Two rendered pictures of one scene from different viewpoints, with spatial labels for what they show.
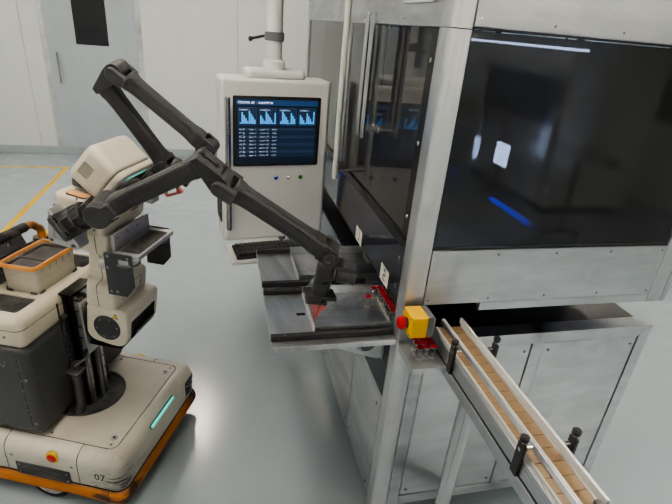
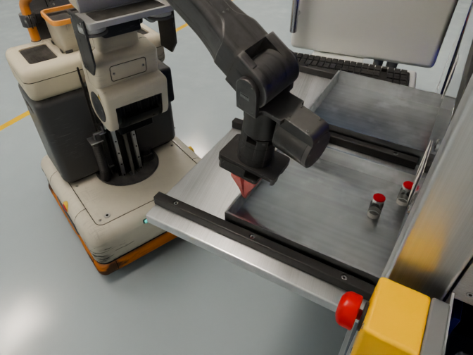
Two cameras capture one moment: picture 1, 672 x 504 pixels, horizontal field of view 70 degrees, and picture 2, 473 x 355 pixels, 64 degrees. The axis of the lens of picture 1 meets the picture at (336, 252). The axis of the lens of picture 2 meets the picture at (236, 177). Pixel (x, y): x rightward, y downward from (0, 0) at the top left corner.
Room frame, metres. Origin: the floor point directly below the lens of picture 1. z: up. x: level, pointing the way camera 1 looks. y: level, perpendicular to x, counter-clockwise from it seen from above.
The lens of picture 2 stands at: (0.98, -0.27, 1.39)
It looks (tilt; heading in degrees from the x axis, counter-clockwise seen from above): 42 degrees down; 44
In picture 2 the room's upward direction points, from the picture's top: straight up
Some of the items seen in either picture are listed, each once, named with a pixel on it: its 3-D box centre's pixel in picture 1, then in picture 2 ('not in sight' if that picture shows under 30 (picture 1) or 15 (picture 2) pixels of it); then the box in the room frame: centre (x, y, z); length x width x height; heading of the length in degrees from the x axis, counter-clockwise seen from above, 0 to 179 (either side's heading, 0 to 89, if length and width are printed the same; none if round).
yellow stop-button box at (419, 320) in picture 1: (417, 321); (395, 332); (1.23, -0.26, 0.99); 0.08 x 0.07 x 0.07; 105
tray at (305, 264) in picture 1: (334, 263); (389, 115); (1.77, 0.00, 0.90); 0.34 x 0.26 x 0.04; 105
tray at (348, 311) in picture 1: (355, 306); (344, 206); (1.44, -0.09, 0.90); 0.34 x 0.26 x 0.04; 105
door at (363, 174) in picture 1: (361, 104); not in sight; (1.99, -0.05, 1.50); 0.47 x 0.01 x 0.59; 15
